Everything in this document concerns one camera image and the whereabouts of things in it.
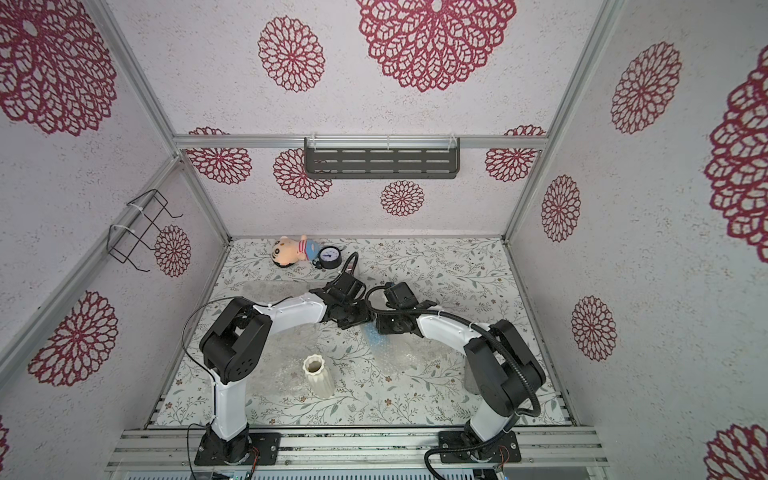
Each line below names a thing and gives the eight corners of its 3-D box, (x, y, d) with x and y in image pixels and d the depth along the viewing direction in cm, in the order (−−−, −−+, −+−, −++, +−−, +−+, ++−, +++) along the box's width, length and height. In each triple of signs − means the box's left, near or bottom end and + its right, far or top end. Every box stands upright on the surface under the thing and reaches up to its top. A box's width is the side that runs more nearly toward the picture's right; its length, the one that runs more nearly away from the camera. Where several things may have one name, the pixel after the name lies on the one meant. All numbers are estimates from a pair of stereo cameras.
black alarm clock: (313, 268, 114) (312, 262, 111) (316, 252, 119) (315, 246, 116) (340, 268, 114) (339, 262, 111) (342, 252, 119) (341, 246, 116)
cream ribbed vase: (314, 398, 84) (300, 375, 70) (317, 379, 87) (304, 354, 73) (333, 398, 84) (323, 375, 70) (335, 379, 87) (326, 354, 73)
